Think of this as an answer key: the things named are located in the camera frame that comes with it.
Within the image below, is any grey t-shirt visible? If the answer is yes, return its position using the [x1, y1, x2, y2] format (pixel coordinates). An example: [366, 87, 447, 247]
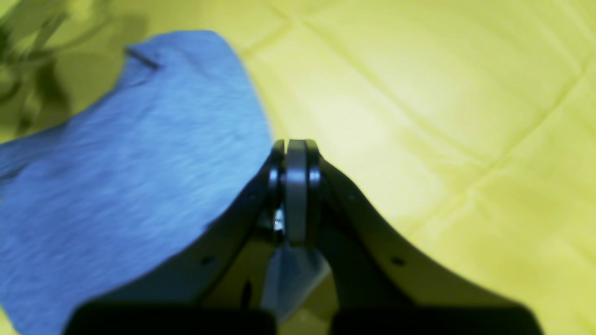
[0, 30, 272, 335]

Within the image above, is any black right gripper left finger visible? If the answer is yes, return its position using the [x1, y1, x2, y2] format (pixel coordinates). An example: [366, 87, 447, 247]
[64, 140, 298, 335]

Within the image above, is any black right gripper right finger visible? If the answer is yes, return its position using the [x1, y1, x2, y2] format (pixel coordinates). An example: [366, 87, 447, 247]
[297, 140, 543, 335]

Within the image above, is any yellow tablecloth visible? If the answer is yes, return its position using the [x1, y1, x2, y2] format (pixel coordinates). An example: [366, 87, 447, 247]
[1, 0, 596, 335]

